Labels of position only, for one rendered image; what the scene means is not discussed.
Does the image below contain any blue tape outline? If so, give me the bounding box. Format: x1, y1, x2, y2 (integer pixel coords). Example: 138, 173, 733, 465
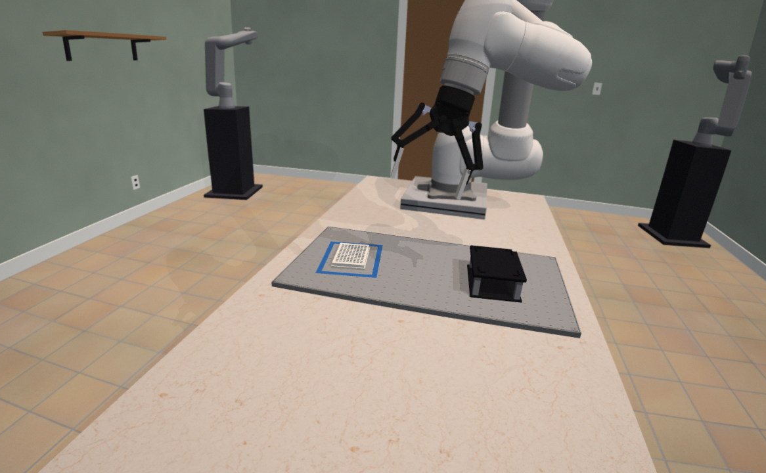
316, 241, 383, 278

